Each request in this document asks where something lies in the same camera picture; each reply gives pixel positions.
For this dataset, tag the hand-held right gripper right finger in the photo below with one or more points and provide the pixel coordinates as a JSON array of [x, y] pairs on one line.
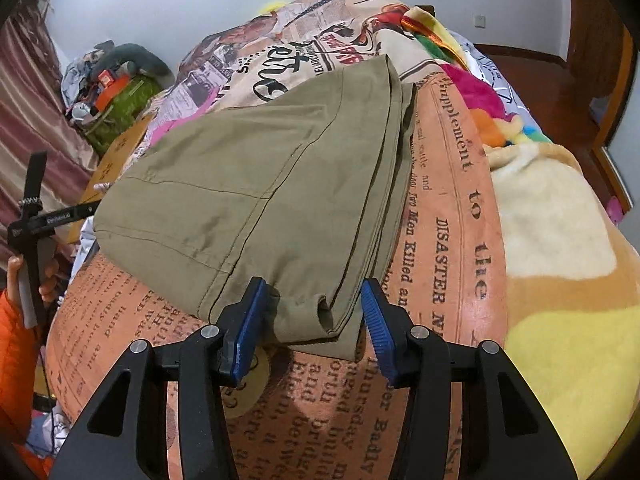
[[378, 330]]

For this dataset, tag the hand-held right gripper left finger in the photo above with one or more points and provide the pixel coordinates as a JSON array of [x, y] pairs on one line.
[[248, 330]]

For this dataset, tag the olive green pants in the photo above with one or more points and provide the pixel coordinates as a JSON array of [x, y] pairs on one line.
[[240, 185]]

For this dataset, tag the person's left forearm orange sleeve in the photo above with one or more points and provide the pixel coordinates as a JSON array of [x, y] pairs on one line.
[[12, 360]]

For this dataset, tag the person's left hand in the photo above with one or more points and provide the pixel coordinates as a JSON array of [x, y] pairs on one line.
[[51, 282]]

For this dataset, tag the newspaper print blanket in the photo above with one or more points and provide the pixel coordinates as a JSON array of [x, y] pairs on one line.
[[440, 260]]

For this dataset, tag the brown cardboard box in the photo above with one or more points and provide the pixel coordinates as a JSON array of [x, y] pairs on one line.
[[117, 160]]

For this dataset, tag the striped maroon curtain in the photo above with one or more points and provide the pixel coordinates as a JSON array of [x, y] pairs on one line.
[[30, 110]]

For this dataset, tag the green quilted bag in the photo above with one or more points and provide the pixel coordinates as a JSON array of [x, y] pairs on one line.
[[120, 110]]

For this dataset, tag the pile of mixed clothes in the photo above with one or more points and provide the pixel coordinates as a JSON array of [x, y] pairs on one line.
[[80, 90]]

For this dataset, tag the orange and white box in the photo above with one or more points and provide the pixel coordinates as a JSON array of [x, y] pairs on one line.
[[107, 87]]

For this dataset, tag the colourful fleece blanket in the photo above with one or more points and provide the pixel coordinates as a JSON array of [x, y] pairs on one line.
[[560, 280]]

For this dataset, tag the brown wooden wardrobe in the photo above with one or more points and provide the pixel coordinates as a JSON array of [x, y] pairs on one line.
[[597, 30]]

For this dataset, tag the white wall switch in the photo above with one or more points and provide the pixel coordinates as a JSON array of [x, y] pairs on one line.
[[479, 20]]

